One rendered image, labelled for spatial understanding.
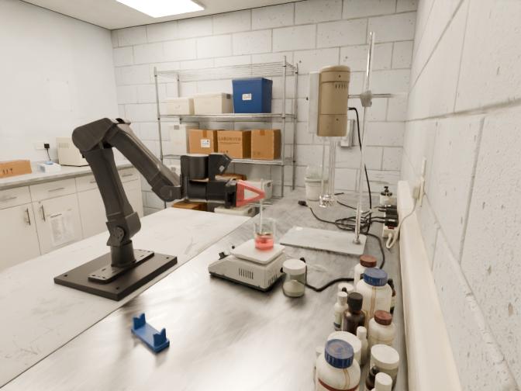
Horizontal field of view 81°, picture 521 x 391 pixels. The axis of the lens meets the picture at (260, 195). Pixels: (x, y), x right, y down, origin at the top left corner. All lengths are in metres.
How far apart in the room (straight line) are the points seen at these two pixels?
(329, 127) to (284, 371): 0.74
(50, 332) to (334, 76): 1.01
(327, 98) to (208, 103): 2.24
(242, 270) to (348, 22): 2.75
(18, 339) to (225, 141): 2.62
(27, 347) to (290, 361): 0.52
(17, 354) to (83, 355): 0.13
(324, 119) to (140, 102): 3.42
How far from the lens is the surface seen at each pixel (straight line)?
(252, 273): 0.84
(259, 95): 3.04
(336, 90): 1.08
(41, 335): 0.85
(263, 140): 2.99
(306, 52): 3.30
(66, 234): 3.42
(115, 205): 0.94
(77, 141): 0.94
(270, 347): 0.68
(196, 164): 0.82
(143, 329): 0.75
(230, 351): 0.68
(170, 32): 4.06
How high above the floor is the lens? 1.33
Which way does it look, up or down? 13 degrees down
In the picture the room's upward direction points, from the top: straight up
